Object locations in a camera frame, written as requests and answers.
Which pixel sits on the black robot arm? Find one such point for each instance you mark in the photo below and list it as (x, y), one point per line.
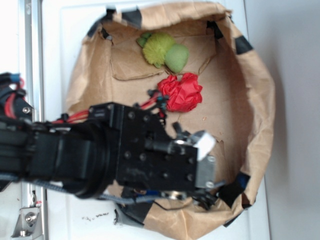
(75, 158)

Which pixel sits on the crumpled red paper ball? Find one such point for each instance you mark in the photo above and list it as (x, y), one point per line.
(184, 94)

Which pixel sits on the aluminium extrusion rail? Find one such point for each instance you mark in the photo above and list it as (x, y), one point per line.
(31, 68)

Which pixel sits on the blue plastic bottle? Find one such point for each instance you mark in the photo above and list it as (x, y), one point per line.
(153, 193)

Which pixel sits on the metal corner bracket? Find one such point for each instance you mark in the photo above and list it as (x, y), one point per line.
(28, 225)

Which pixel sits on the brown paper bag bin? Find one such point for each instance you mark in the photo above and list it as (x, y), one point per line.
(238, 101)

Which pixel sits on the green fuzzy plush toy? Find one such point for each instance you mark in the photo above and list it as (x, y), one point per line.
(161, 48)

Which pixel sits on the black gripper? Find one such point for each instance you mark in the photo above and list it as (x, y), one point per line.
(149, 159)

